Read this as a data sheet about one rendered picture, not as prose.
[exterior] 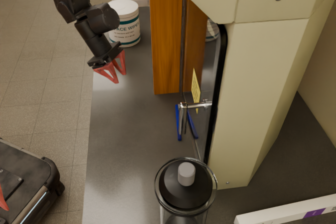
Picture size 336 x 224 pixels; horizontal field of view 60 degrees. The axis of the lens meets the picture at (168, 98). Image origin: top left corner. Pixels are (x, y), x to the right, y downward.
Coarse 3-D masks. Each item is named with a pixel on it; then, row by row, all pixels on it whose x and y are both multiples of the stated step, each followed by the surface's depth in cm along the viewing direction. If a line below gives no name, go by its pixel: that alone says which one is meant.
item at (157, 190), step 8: (176, 160) 53; (192, 160) 53; (160, 168) 52; (208, 168) 52; (216, 184) 50; (160, 192) 49; (160, 200) 48; (208, 200) 48; (160, 208) 53; (168, 208) 47; (176, 208) 47; (184, 208) 47; (192, 208) 47; (200, 208) 47; (208, 208) 48; (160, 216) 56; (168, 216) 51; (176, 216) 49; (192, 216) 47; (200, 216) 50
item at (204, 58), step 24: (192, 24) 63; (216, 24) 45; (192, 48) 65; (216, 48) 46; (192, 72) 68; (216, 72) 47; (192, 96) 71; (216, 96) 51; (192, 120) 74; (192, 144) 77
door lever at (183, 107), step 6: (180, 102) 58; (186, 102) 58; (198, 102) 58; (204, 102) 57; (180, 108) 58; (186, 108) 58; (192, 108) 58; (204, 108) 58; (180, 114) 59; (186, 114) 59; (180, 120) 60; (186, 120) 60; (180, 126) 61; (180, 132) 63
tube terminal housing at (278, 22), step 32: (256, 0) 38; (288, 0) 39; (320, 0) 43; (256, 32) 42; (288, 32) 43; (320, 32) 60; (224, 64) 47; (256, 64) 46; (288, 64) 47; (224, 96) 50; (256, 96) 51; (288, 96) 63; (224, 128) 56; (256, 128) 58; (224, 160) 64; (256, 160) 67
